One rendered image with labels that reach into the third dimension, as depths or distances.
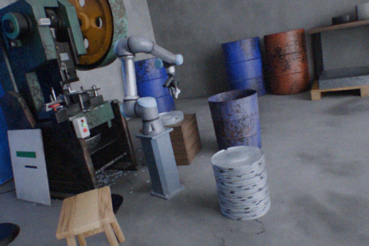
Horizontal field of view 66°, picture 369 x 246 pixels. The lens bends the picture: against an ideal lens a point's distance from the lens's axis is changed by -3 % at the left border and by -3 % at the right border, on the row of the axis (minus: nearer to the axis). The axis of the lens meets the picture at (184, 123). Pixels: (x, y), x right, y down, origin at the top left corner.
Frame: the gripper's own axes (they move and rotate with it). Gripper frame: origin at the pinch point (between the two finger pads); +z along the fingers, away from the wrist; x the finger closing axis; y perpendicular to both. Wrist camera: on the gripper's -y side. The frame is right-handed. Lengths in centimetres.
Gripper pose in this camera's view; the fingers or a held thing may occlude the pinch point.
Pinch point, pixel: (174, 96)
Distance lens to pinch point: 241.7
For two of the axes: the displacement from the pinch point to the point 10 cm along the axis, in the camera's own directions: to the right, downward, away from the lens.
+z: 2.0, 9.5, 2.6
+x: -7.1, -0.4, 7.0
